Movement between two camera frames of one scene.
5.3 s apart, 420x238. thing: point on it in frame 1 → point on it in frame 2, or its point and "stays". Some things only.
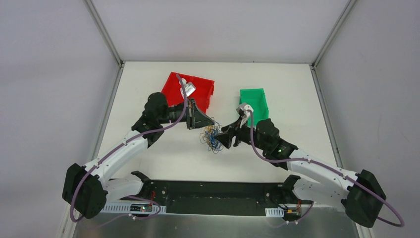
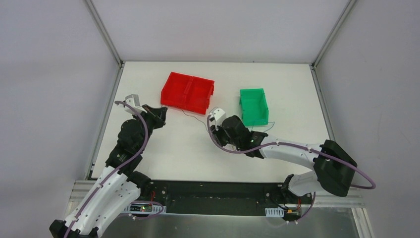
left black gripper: [190, 116] → [153, 115]
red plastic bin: [201, 94] stays
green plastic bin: [256, 98] stays
